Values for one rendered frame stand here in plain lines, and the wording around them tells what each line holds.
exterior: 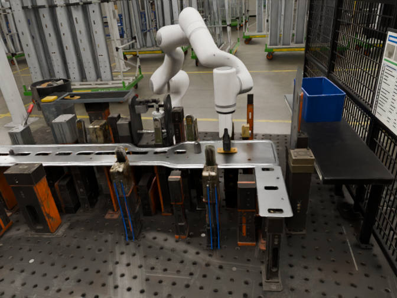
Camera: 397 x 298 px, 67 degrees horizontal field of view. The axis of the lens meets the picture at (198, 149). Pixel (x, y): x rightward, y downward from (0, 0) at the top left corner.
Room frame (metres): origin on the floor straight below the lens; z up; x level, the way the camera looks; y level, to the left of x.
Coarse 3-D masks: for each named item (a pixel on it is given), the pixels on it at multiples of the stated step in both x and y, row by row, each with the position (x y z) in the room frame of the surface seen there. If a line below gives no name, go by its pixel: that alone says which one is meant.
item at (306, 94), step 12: (312, 84) 1.57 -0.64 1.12; (324, 84) 1.54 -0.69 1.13; (312, 96) 1.28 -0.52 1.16; (324, 96) 1.27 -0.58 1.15; (336, 96) 1.27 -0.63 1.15; (312, 108) 1.28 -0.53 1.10; (324, 108) 1.27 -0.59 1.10; (336, 108) 1.27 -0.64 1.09; (312, 120) 1.28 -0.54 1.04; (324, 120) 1.27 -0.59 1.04; (336, 120) 1.27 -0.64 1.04
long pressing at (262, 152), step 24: (48, 144) 1.33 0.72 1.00; (72, 144) 1.30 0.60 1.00; (96, 144) 1.28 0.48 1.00; (120, 144) 1.26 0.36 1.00; (192, 144) 1.21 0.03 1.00; (216, 144) 1.19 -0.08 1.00; (240, 144) 1.17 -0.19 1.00; (264, 144) 1.15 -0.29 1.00; (192, 168) 1.02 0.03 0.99; (240, 168) 0.99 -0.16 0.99; (264, 168) 0.98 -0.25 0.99
